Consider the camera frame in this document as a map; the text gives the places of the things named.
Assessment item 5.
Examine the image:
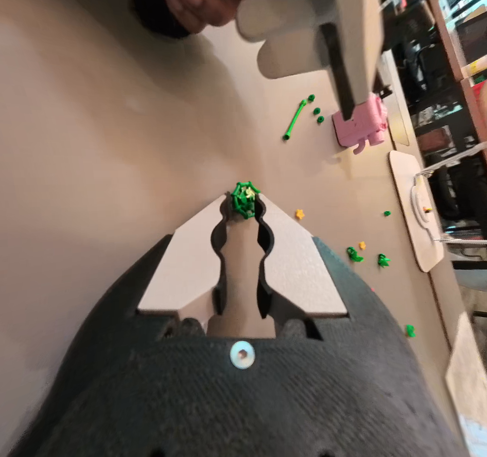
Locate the thin green rod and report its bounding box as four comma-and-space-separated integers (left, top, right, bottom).
283, 99, 308, 140

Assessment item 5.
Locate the pink toy figure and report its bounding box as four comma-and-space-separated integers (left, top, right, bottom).
332, 93, 389, 155

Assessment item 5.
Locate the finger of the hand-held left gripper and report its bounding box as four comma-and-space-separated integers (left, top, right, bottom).
321, 0, 384, 121

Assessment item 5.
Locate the white flat board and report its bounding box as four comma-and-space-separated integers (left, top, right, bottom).
388, 150, 446, 273

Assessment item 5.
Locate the green spoked wheel piece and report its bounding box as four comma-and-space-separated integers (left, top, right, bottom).
230, 181, 262, 219

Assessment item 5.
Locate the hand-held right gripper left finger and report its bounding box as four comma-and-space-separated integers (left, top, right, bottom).
137, 194, 232, 335

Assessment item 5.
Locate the grey table cable hatch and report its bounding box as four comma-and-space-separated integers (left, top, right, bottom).
380, 52, 411, 147

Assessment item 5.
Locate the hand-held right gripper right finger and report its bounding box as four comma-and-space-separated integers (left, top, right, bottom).
254, 193, 349, 329

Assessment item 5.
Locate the person's left hand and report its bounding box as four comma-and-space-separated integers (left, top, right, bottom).
165, 0, 244, 34

